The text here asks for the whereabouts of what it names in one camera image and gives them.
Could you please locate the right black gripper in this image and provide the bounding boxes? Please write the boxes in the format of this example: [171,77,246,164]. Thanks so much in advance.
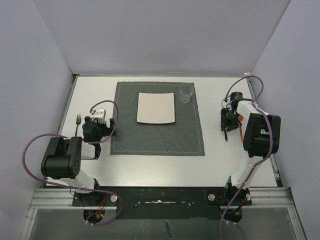
[222,108,241,132]

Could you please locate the orange plastic spoon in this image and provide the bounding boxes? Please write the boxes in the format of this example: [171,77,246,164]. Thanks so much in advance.
[238,115,244,143]

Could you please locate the silver table knife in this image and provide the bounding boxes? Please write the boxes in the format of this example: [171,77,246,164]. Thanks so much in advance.
[223,130,229,142]

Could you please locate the black metal fork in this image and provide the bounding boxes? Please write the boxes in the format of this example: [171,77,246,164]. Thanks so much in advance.
[74,114,82,137]

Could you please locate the grey cloth placemat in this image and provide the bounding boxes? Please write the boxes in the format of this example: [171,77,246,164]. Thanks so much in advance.
[110,81,205,156]

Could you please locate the clear drinking glass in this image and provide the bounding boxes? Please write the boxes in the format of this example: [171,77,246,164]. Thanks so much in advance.
[179,84,195,103]

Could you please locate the white rectangular plate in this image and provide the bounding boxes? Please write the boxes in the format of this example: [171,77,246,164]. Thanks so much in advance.
[136,92,176,125]

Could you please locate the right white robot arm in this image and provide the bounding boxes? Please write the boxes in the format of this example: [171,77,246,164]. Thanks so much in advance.
[220,99,281,205]

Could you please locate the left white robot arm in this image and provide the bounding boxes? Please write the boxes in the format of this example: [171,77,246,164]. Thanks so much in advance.
[40,116,116,206]

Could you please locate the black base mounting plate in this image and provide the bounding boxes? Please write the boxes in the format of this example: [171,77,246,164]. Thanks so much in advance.
[72,186,252,223]

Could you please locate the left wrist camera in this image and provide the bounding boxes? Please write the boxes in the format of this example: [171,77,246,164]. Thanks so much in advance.
[91,108,106,124]

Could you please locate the aluminium frame rail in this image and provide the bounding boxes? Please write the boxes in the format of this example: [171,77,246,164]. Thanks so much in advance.
[29,187,294,210]

